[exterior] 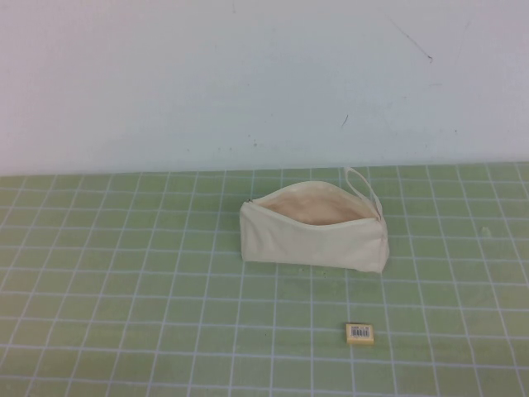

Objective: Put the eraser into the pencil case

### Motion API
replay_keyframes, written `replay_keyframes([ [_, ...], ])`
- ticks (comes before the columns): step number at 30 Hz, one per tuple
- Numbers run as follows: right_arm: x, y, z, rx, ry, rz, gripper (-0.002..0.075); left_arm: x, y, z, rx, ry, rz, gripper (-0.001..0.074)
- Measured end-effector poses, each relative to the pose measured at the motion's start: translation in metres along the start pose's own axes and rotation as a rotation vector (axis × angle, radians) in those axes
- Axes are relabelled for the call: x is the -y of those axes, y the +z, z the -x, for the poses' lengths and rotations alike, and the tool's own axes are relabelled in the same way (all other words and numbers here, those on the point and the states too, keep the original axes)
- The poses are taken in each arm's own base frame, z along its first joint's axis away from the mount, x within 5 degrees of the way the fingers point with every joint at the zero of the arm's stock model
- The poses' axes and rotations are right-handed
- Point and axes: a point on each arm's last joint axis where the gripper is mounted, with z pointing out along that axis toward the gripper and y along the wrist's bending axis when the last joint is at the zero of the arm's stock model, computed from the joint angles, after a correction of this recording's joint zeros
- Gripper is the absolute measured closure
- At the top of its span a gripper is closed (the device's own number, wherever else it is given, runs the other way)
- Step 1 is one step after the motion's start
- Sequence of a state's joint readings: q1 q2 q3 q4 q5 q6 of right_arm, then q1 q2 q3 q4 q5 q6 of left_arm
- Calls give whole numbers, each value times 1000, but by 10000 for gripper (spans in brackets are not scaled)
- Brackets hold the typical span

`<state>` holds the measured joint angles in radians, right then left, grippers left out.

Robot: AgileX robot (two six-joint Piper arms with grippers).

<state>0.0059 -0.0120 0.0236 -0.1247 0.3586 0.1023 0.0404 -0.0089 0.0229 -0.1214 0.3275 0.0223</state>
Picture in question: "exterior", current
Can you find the yellow eraser with barcode label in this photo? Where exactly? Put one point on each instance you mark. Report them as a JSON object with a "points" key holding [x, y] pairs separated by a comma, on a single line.
{"points": [[360, 334]]}

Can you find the green grid cutting mat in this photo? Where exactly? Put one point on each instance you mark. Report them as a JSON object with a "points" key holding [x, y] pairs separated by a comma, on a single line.
{"points": [[124, 289]]}

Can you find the cream fabric pencil case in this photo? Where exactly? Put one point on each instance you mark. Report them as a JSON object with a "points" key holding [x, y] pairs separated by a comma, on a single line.
{"points": [[314, 244]]}

